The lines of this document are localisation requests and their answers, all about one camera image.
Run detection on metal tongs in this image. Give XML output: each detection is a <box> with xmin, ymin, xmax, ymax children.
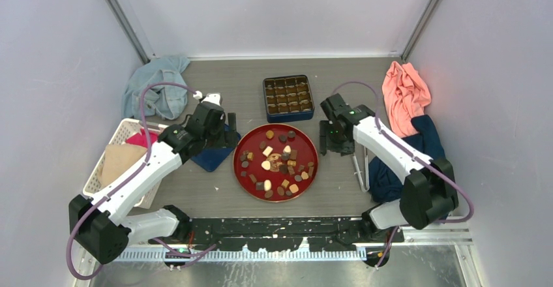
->
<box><xmin>351</xmin><ymin>147</ymin><xmax>370</xmax><ymax>192</ymax></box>

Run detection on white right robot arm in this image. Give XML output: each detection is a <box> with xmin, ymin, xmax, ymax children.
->
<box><xmin>320</xmin><ymin>94</ymin><xmax>458</xmax><ymax>242</ymax></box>

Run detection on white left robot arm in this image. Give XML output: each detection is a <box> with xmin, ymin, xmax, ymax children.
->
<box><xmin>68</xmin><ymin>100</ymin><xmax>238</xmax><ymax>265</ymax></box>

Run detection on caramel ridged oval chocolate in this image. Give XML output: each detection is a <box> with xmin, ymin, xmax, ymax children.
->
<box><xmin>265</xmin><ymin>130</ymin><xmax>275</xmax><ymax>140</ymax></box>

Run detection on white rectangular chocolate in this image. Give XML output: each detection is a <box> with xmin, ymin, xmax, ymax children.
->
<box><xmin>262</xmin><ymin>146</ymin><xmax>273</xmax><ymax>157</ymax></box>

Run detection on blue chocolate box with dividers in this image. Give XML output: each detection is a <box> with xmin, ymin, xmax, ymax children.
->
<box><xmin>262</xmin><ymin>74</ymin><xmax>315</xmax><ymax>123</ymax></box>

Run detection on caramel cube chocolate bottom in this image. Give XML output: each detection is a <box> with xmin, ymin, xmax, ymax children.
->
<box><xmin>289</xmin><ymin>184</ymin><xmax>299</xmax><ymax>194</ymax></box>

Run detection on white oval chocolate bottom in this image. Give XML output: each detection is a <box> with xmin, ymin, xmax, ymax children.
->
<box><xmin>263</xmin><ymin>179</ymin><xmax>272</xmax><ymax>192</ymax></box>

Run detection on blue box lid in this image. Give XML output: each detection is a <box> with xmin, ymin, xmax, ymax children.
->
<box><xmin>191</xmin><ymin>124</ymin><xmax>241</xmax><ymax>172</ymax></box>

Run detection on light blue cloth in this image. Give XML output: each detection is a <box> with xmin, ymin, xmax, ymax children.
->
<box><xmin>121</xmin><ymin>55</ymin><xmax>190</xmax><ymax>120</ymax></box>

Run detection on red round tray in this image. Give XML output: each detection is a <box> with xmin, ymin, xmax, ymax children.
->
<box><xmin>232</xmin><ymin>123</ymin><xmax>319</xmax><ymax>203</ymax></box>

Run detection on magenta cloth in basket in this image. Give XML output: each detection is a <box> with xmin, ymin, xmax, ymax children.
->
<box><xmin>125</xmin><ymin>129</ymin><xmax>158</xmax><ymax>148</ymax></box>

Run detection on dark navy cloth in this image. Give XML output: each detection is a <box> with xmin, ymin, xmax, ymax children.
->
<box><xmin>368</xmin><ymin>115</ymin><xmax>445</xmax><ymax>203</ymax></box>

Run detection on pink cloth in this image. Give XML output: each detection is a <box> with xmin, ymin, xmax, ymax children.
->
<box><xmin>381</xmin><ymin>61</ymin><xmax>432</xmax><ymax>138</ymax></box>

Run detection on white perforated basket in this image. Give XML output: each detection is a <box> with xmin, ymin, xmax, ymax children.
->
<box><xmin>82</xmin><ymin>118</ymin><xmax>166</xmax><ymax>198</ymax></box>

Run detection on tan cloth in basket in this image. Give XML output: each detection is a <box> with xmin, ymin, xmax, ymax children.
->
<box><xmin>99</xmin><ymin>143</ymin><xmax>147</xmax><ymax>188</ymax></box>

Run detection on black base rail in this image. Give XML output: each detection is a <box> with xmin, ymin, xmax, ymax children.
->
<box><xmin>161</xmin><ymin>217</ymin><xmax>392</xmax><ymax>252</ymax></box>

